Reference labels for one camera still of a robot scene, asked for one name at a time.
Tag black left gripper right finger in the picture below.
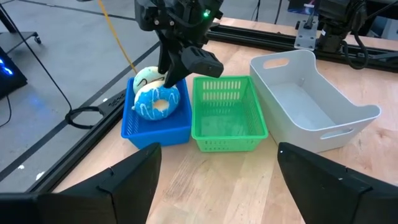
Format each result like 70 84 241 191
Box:
277 142 398 224

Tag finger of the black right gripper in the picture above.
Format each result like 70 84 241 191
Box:
157 39 175 75
163 46 191 90

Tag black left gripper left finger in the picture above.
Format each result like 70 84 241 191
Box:
0 142 163 224

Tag white frosted toy donut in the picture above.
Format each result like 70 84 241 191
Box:
132 65 169 95

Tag blue frosted toy donut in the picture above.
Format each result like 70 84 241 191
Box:
131 81 182 121

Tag blue plastic basket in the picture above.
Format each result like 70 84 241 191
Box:
120 77 193 149

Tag green plastic basket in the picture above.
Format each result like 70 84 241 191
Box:
190 75 269 153

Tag white plastic bin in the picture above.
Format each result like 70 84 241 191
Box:
249 49 382 154

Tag grey mounting plate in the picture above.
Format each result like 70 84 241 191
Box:
294 15 320 51

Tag black computer blue lights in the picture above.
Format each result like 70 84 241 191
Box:
0 46 28 100

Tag rolling cart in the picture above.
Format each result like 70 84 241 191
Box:
0 6 42 54

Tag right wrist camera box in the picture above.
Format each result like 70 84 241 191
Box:
181 45 224 78

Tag yellow cable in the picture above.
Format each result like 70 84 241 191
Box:
96 0 139 75

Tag black aluminium table frame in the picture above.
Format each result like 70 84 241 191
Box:
27 17 398 194

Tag black coiled cable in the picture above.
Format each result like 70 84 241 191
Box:
64 105 105 131

